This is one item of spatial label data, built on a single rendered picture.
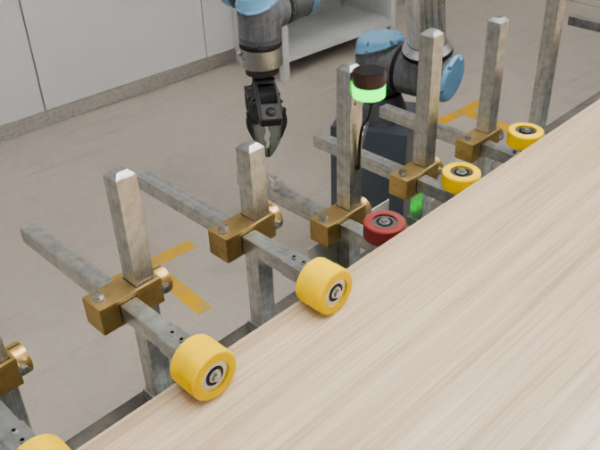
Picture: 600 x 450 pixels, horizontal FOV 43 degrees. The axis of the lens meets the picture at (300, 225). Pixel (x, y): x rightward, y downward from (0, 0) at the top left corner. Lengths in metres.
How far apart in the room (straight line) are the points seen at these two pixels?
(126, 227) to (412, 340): 0.47
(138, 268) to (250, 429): 0.31
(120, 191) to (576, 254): 0.79
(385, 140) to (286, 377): 1.42
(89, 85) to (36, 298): 1.59
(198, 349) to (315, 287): 0.22
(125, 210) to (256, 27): 0.59
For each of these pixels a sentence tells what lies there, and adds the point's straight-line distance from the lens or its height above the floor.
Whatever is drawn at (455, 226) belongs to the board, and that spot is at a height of 0.90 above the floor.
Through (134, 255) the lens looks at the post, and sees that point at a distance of 1.19.
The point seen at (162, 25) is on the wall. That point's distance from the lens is 4.30.
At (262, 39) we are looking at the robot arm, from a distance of 1.60.
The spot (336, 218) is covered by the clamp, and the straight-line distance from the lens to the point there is 1.51.
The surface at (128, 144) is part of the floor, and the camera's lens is 3.80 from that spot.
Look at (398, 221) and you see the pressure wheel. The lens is 1.44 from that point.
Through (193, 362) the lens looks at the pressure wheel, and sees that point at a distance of 1.07.
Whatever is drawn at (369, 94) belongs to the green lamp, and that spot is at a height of 1.14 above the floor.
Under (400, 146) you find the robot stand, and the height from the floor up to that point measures 0.56.
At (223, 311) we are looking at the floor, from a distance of 2.66.
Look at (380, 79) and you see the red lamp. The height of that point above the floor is 1.17.
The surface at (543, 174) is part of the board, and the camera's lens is 1.65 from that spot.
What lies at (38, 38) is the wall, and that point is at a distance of 3.98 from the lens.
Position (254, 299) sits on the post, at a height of 0.78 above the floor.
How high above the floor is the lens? 1.71
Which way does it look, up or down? 34 degrees down
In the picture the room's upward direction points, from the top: 2 degrees counter-clockwise
